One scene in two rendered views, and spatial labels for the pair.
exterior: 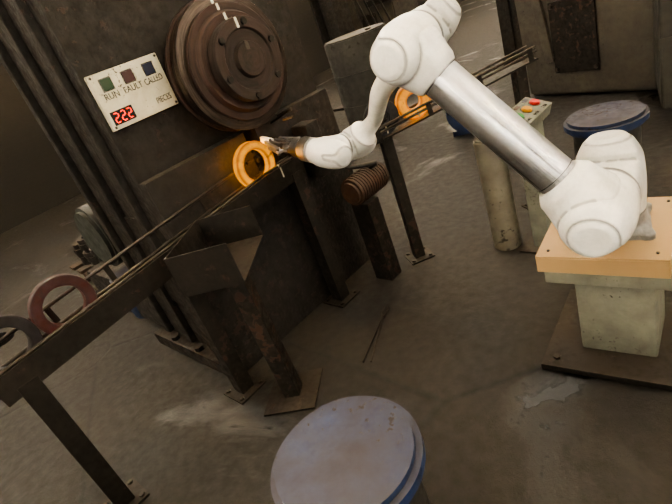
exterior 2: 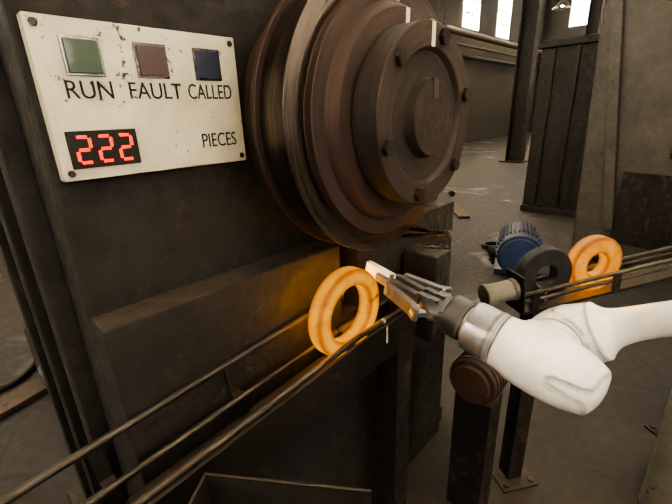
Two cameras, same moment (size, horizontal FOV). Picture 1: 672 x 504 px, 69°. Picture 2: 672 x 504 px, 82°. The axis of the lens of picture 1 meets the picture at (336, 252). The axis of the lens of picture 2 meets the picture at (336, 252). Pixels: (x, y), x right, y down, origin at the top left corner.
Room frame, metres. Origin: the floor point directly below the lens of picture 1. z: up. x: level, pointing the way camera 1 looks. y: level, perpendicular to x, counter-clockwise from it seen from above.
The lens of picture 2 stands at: (1.21, 0.28, 1.13)
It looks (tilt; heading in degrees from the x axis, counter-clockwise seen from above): 20 degrees down; 353
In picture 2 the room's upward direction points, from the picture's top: 2 degrees counter-clockwise
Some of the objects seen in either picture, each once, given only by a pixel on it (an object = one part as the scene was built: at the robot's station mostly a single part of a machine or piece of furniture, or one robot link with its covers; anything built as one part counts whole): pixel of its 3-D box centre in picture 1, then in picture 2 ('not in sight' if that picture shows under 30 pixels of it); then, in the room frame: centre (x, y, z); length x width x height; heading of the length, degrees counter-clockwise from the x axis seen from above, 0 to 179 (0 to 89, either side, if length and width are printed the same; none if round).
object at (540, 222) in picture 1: (537, 178); not in sight; (1.79, -0.88, 0.31); 0.24 x 0.16 x 0.62; 129
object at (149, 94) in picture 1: (134, 91); (155, 102); (1.81, 0.44, 1.15); 0.26 x 0.02 x 0.18; 129
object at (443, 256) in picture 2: (312, 149); (424, 291); (2.10, -0.06, 0.68); 0.11 x 0.08 x 0.24; 39
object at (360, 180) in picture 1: (378, 222); (480, 423); (2.04, -0.23, 0.27); 0.22 x 0.13 x 0.53; 129
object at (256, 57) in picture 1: (247, 59); (419, 118); (1.86, 0.05, 1.11); 0.28 x 0.06 x 0.28; 129
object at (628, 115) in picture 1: (608, 160); not in sight; (1.90, -1.26, 0.22); 0.32 x 0.32 x 0.43
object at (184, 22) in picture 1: (232, 64); (372, 119); (1.94, 0.11, 1.11); 0.47 x 0.06 x 0.47; 129
